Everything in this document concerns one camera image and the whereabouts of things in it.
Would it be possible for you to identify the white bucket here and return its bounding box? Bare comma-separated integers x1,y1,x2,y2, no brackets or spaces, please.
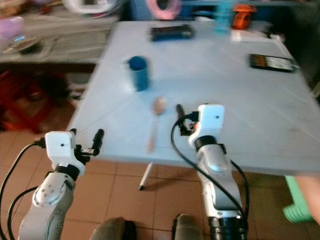
62,73,90,103

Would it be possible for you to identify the blue cup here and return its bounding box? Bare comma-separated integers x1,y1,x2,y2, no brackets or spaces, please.
127,55,151,92

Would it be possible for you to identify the white table leg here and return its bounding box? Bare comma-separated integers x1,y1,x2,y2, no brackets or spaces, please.
138,162,154,191

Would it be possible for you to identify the red plastic stool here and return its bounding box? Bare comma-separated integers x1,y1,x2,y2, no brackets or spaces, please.
0,70,47,132

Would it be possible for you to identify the black flat device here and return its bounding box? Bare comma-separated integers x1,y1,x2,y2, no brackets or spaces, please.
150,24,195,42

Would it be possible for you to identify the robot left leg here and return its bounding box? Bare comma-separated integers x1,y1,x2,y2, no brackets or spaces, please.
89,216,137,240

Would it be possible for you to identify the robot leg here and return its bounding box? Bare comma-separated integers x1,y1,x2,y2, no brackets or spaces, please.
172,213,207,240
89,216,137,240

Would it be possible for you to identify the grey low bench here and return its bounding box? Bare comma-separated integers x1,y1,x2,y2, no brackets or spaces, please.
0,14,120,66

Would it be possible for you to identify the teal bottle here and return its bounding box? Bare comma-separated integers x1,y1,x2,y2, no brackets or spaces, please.
212,2,234,35

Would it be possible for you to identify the black box with orange print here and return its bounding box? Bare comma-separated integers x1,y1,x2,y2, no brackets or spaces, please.
248,53,296,74

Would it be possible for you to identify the robot right leg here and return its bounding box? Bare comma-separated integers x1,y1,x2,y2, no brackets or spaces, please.
172,213,207,240

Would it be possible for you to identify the orange round object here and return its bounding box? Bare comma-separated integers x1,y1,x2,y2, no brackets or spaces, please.
232,4,257,30

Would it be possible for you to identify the purple plastic container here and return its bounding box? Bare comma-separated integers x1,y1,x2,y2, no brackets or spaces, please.
0,17,27,42

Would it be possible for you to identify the white round object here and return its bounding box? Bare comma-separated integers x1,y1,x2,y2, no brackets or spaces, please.
64,0,122,15

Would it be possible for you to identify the green plastic stool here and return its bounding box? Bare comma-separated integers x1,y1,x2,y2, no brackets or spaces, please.
283,175,315,224

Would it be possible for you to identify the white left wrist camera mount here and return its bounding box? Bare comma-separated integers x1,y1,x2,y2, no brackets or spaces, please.
45,131,81,169

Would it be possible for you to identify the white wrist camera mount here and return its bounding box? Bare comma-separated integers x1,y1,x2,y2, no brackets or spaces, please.
45,131,81,169
188,104,226,147

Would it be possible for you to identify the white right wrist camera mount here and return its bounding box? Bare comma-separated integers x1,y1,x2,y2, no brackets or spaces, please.
188,104,226,147

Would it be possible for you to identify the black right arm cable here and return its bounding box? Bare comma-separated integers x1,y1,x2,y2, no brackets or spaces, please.
170,117,251,233

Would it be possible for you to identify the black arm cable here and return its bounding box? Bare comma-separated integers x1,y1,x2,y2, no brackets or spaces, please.
0,141,47,240
10,186,42,240
170,117,251,233

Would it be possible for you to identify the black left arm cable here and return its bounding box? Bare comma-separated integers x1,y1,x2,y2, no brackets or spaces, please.
10,186,42,240
0,141,47,240

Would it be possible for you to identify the pink ring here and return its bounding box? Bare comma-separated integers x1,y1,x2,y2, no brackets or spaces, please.
145,0,182,20

